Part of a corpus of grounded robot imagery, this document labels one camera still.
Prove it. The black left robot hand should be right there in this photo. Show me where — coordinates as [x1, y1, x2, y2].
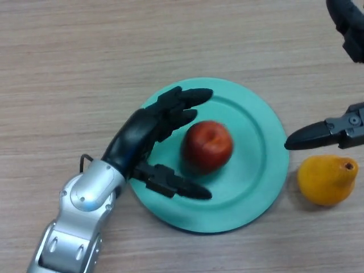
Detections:
[101, 86, 214, 200]

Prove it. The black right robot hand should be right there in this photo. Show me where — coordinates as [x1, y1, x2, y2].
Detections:
[284, 0, 364, 151]

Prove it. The red apple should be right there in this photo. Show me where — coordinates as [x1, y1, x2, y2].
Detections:
[181, 121, 234, 175]

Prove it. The green round plate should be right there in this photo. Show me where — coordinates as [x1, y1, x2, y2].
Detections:
[129, 77, 290, 234]

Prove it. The yellow orange pear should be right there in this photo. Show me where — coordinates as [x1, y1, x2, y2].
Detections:
[297, 155, 359, 206]

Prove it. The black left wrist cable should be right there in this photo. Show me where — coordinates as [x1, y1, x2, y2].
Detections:
[78, 153, 95, 173]

